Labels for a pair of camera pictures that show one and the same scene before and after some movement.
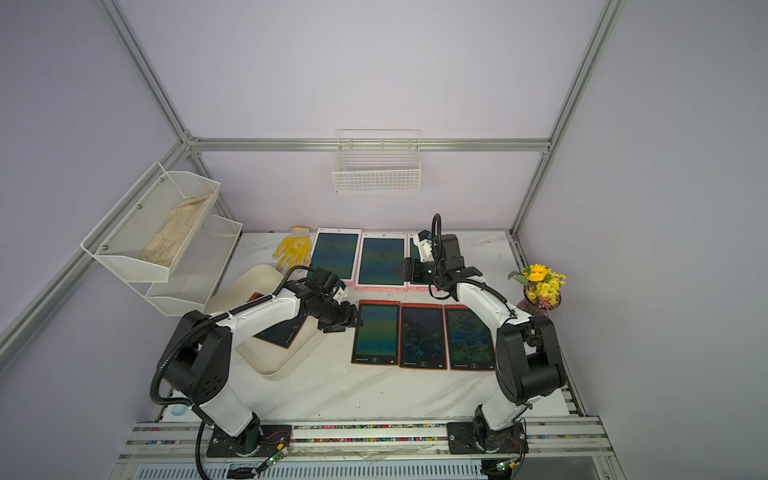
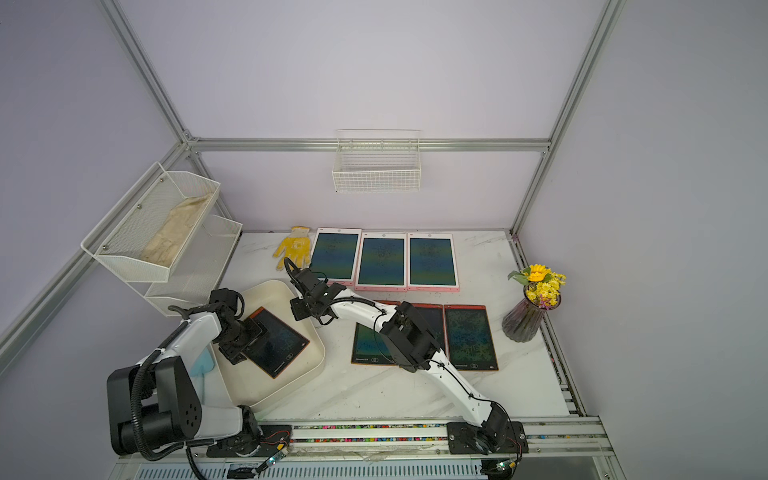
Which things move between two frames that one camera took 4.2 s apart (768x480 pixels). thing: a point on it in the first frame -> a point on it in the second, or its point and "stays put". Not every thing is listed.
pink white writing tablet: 339,251 stays put
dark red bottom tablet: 471,346 stays put
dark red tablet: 378,340 stays put
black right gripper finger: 407,269 -> 299,309
